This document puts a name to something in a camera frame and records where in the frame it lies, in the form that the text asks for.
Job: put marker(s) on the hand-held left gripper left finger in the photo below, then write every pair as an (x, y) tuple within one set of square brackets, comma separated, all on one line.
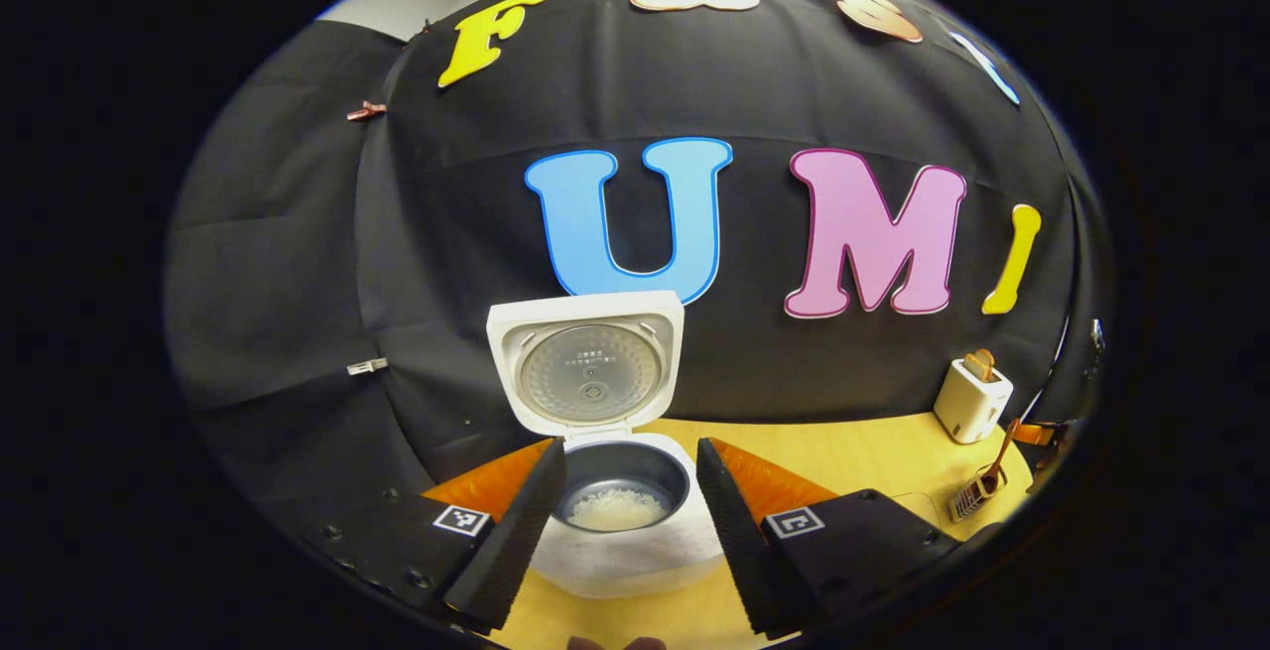
[(511, 551)]

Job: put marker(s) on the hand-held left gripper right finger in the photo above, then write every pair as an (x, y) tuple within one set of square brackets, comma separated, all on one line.
[(744, 551)]

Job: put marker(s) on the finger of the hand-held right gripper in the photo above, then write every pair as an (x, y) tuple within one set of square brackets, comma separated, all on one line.
[(1037, 433)]

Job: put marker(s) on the dark wooden spoon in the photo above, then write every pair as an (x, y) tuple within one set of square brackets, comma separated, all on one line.
[(989, 479)]

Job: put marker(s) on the white rice cooker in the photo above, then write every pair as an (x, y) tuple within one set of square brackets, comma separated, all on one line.
[(635, 561)]

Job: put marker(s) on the white rice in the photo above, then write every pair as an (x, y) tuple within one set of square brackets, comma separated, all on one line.
[(615, 511)]

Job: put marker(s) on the white toaster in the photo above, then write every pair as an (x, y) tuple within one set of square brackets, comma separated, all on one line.
[(967, 407)]

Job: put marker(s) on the toasted bread slice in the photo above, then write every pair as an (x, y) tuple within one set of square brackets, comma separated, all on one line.
[(980, 364)]

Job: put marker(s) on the white clip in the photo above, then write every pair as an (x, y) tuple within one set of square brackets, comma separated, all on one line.
[(367, 366)]

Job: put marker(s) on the black backdrop cloth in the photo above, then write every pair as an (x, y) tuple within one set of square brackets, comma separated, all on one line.
[(397, 233)]

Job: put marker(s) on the pink clip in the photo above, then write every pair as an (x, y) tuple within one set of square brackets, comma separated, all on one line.
[(365, 111)]

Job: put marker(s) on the small black clip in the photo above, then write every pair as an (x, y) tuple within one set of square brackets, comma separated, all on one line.
[(427, 27)]

